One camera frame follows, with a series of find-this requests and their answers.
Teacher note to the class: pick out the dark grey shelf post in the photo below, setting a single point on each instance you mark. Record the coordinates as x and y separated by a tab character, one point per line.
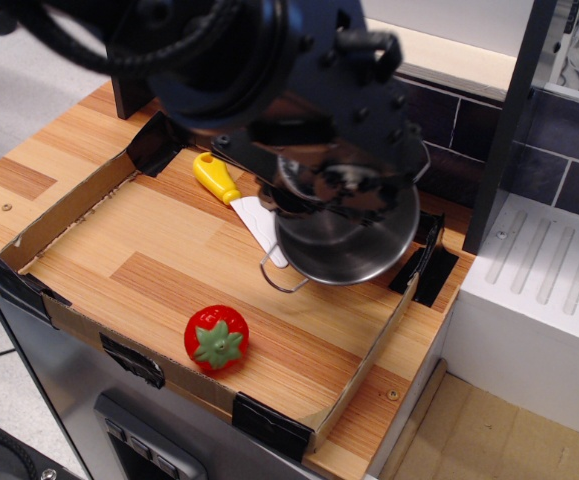
532	70

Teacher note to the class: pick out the wooden shelf board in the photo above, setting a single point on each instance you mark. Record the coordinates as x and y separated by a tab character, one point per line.
450	63

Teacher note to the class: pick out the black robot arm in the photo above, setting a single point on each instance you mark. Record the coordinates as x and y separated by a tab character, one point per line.
213	65

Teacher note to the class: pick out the cardboard fence with black tape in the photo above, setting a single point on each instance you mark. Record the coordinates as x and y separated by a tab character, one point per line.
124	259

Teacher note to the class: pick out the yellow handled toy knife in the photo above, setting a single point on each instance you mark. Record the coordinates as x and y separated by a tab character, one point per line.
214	176

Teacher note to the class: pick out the red toy tomato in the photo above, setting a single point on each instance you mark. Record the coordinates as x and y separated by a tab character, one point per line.
216	337

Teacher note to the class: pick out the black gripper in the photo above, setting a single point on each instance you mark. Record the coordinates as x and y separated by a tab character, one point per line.
337	138

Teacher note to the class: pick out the stainless steel pot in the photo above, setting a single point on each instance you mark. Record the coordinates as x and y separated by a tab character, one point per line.
339	245

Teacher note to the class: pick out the grey oven control panel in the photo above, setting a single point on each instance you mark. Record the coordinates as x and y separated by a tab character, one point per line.
141	451

